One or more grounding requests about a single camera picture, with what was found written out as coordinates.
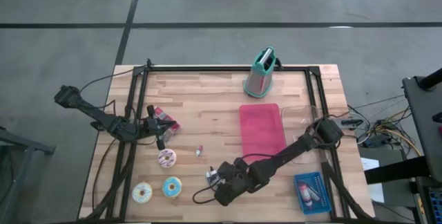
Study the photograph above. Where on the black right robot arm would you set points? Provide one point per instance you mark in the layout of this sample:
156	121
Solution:
283	155

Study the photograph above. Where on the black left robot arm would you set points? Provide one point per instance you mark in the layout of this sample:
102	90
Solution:
103	117

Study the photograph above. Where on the teal steel box grater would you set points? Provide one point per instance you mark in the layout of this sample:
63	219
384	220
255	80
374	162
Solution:
259	82

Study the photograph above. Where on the red clear snack packet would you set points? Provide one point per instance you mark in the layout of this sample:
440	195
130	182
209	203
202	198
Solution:
162	113

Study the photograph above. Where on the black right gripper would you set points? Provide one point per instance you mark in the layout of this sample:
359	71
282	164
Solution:
229	186

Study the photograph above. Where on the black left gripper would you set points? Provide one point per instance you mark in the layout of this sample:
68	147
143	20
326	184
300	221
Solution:
152	125

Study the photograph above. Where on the clear plastic tray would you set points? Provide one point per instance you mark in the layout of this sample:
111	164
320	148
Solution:
293	120

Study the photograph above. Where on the red food colouring bottle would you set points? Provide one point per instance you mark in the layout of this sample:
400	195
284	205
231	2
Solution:
305	193

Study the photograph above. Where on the dark grey equipment cart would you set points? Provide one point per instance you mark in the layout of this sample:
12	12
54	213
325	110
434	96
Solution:
421	113

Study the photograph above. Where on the grey metal bench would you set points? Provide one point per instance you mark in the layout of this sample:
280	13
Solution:
20	144

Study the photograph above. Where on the small red white-capped bottle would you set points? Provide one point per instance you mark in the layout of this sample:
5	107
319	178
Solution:
199	150

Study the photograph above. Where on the black aluminium table frame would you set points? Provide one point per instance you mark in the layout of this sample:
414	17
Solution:
224	68

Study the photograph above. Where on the white paper sheet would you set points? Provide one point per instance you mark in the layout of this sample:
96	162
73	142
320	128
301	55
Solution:
371	165

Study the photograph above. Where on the pink frosted toy donut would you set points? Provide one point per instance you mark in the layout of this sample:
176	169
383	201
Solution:
161	160

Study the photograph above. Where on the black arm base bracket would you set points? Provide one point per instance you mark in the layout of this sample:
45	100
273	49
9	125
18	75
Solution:
96	126

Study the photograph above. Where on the red plastic tray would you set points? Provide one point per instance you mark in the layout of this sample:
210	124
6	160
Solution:
259	127

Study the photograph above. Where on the blue frosted toy donut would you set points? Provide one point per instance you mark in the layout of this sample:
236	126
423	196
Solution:
165	191

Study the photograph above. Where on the cream frosted toy donut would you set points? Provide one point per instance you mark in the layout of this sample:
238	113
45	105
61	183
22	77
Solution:
135	196

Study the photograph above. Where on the black food colouring bottle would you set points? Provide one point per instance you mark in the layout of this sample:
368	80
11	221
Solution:
211	175

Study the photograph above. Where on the blue plastic basket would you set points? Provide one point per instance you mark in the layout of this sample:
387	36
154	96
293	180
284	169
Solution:
323	196

